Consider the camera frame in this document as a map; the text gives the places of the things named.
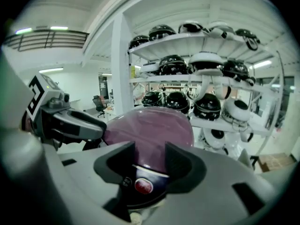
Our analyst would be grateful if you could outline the white metal shelf rack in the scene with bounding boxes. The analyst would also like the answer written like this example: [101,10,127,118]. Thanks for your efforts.
[127,30,286,154]

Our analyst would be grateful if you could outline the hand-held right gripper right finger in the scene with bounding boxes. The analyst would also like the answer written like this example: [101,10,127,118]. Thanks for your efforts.
[144,142,277,225]

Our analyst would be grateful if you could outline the black office chair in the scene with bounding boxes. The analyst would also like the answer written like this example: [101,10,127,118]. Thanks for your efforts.
[92,95,110,119]

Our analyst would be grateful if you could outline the black mezzanine railing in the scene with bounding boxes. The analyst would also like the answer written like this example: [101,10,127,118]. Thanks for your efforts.
[4,30,90,53]

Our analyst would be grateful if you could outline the purple rice cooker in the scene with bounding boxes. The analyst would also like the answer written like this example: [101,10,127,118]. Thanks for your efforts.
[100,106,195,208]

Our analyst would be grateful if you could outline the brown cardboard box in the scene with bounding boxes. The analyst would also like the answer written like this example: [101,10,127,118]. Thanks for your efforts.
[257,152,296,173]

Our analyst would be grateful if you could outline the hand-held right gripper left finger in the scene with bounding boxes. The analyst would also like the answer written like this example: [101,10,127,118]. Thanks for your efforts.
[44,140,136,225]

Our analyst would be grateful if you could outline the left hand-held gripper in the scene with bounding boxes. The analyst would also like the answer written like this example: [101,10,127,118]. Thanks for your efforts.
[24,73,108,151]

